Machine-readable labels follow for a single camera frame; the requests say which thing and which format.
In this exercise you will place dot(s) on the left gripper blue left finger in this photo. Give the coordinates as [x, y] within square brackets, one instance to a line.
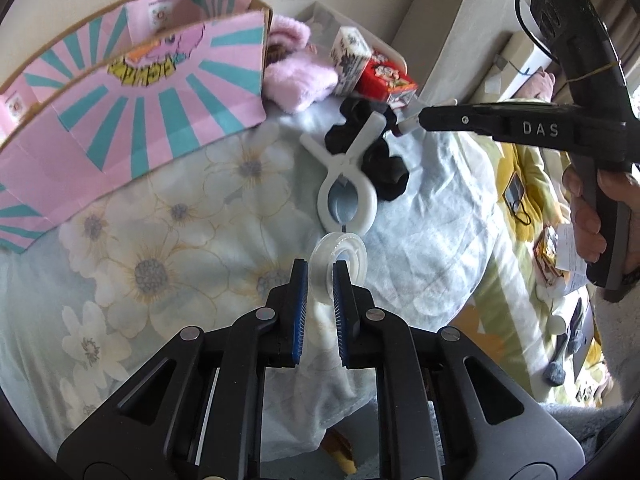
[297, 301]

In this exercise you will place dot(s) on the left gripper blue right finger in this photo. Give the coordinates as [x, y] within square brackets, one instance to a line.
[341, 289]

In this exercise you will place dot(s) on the person's right hand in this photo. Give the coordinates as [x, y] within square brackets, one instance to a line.
[589, 241]

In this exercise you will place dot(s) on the black sock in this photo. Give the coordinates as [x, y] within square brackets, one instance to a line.
[388, 173]

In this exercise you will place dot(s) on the large white plastic clamp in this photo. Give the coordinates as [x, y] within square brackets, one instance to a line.
[345, 167]

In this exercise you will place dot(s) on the white marker pen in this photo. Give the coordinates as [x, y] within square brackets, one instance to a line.
[408, 125]

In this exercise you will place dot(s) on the yellow floral bedsheet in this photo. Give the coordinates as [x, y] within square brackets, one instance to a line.
[522, 302]

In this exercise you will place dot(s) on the pink fluffy sock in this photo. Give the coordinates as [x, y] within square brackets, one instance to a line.
[296, 75]

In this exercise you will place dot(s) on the red printed carton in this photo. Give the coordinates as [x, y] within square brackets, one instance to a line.
[384, 81]

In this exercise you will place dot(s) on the white printed small carton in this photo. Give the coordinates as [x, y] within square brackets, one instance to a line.
[350, 54]

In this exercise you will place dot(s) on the pink cardboard box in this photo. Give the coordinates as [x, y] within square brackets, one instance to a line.
[124, 91]

